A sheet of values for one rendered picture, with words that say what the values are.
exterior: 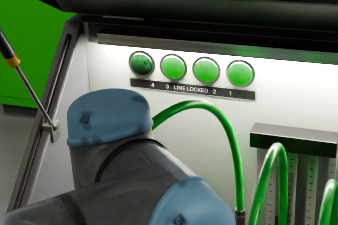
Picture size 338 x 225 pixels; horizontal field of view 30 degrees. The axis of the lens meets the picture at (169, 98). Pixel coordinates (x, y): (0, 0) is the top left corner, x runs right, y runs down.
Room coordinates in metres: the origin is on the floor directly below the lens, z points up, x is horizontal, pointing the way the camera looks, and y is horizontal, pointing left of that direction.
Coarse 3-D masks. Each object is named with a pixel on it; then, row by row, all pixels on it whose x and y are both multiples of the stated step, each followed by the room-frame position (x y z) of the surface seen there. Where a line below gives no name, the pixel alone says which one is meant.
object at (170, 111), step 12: (168, 108) 0.78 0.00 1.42; (180, 108) 0.79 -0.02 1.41; (204, 108) 0.83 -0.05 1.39; (216, 108) 0.84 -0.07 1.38; (156, 120) 0.75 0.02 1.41; (228, 120) 0.87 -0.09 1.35; (228, 132) 0.87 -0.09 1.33; (240, 156) 0.89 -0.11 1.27; (240, 168) 0.89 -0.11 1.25; (240, 180) 0.89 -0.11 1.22; (240, 192) 0.89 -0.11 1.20; (240, 204) 0.89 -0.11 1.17
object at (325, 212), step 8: (328, 184) 0.69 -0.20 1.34; (336, 184) 0.70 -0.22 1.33; (328, 192) 0.67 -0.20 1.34; (336, 192) 0.73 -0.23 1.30; (328, 200) 0.65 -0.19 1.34; (336, 200) 0.74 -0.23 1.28; (320, 208) 0.65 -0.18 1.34; (328, 208) 0.64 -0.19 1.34; (336, 208) 0.75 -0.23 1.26; (320, 216) 0.63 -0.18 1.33; (328, 216) 0.63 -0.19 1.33; (336, 216) 0.76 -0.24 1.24; (320, 224) 0.62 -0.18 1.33; (328, 224) 0.62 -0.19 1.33
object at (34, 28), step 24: (0, 0) 3.62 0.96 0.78; (24, 0) 3.56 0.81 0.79; (0, 24) 3.63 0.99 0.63; (24, 24) 3.57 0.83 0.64; (48, 24) 3.51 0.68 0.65; (24, 48) 3.57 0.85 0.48; (48, 48) 3.52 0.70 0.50; (0, 72) 3.65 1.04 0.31; (24, 72) 3.58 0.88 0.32; (48, 72) 3.52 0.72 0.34; (0, 96) 3.66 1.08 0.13; (24, 96) 3.59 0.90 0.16
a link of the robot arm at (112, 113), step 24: (96, 96) 0.51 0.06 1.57; (120, 96) 0.51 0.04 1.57; (72, 120) 0.48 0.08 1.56; (96, 120) 0.47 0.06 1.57; (120, 120) 0.47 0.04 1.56; (144, 120) 0.48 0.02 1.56; (72, 144) 0.47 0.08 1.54; (96, 144) 0.46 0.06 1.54; (120, 144) 0.46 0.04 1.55; (72, 168) 0.49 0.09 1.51; (96, 168) 0.45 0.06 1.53
